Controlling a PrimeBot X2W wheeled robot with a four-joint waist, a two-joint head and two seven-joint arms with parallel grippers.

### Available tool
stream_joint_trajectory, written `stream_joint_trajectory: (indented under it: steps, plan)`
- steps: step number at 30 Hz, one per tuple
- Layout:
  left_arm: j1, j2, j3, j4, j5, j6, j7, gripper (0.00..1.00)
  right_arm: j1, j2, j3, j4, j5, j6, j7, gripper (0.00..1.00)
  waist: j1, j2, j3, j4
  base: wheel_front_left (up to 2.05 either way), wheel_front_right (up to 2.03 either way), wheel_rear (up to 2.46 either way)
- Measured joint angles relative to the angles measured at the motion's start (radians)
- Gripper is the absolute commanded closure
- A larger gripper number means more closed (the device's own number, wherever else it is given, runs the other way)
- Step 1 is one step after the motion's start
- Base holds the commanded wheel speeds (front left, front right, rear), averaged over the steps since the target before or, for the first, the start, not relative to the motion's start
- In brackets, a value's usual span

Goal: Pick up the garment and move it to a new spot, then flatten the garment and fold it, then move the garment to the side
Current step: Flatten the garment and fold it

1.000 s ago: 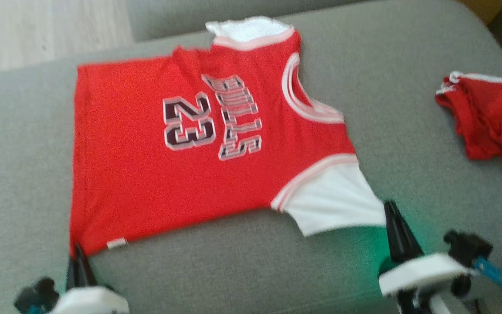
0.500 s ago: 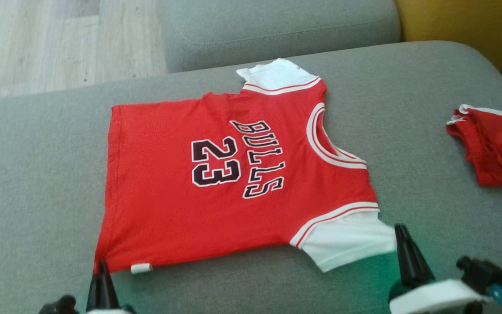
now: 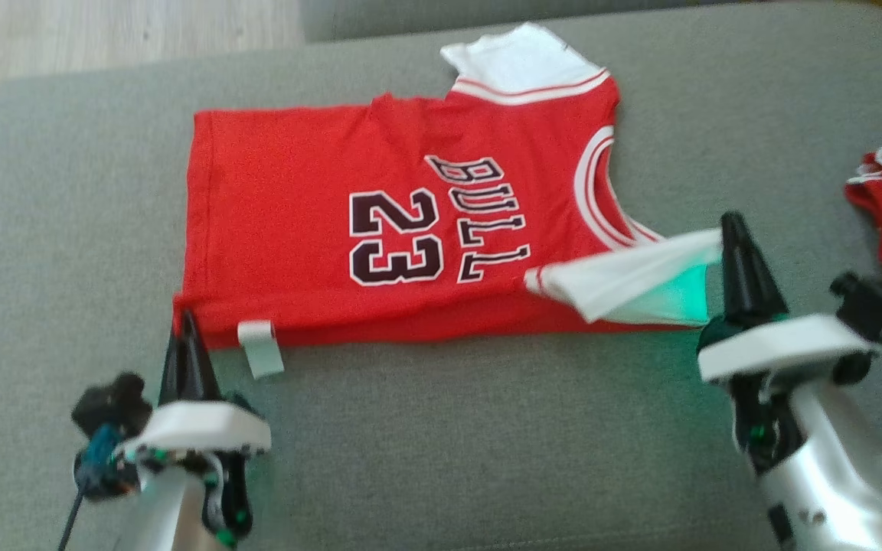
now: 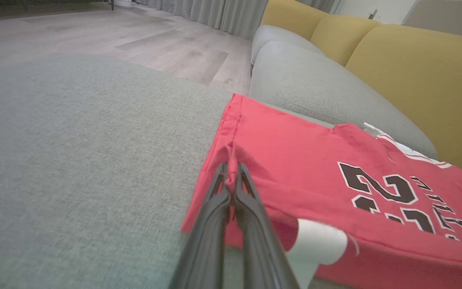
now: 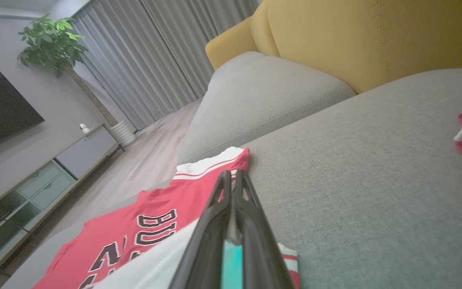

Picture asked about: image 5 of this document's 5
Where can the yellow sofa backrest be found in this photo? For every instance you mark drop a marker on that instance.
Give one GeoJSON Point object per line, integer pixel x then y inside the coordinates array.
{"type": "Point", "coordinates": [355, 36]}

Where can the red Bulls basketball jersey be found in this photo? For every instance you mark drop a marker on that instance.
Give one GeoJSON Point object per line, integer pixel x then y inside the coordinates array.
{"type": "Point", "coordinates": [134, 241]}

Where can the grey pleated curtain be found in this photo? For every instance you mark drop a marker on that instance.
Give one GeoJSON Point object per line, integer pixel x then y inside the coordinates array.
{"type": "Point", "coordinates": [155, 52]}

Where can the small white desk camera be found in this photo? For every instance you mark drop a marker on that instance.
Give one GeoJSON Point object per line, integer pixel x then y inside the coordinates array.
{"type": "Point", "coordinates": [84, 128]}

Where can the green potted tree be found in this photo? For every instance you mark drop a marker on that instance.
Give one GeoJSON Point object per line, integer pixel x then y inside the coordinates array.
{"type": "Point", "coordinates": [50, 44]}

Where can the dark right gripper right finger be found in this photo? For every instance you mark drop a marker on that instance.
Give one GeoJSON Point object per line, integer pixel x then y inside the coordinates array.
{"type": "Point", "coordinates": [259, 249]}

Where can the pale green TV cabinet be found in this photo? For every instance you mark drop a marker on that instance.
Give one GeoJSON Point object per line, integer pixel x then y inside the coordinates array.
{"type": "Point", "coordinates": [50, 184]}

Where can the small grey sofa cushion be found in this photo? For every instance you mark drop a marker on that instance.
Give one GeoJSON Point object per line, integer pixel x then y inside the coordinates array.
{"type": "Point", "coordinates": [255, 100]}

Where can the white ribbed plant pot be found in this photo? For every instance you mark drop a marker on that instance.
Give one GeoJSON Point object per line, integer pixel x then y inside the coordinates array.
{"type": "Point", "coordinates": [123, 133]}

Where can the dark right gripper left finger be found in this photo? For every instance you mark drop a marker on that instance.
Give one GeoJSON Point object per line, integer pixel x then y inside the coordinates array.
{"type": "Point", "coordinates": [207, 249]}

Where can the large grey sofa seat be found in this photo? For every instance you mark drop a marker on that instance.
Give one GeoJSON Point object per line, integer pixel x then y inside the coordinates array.
{"type": "Point", "coordinates": [375, 180]}

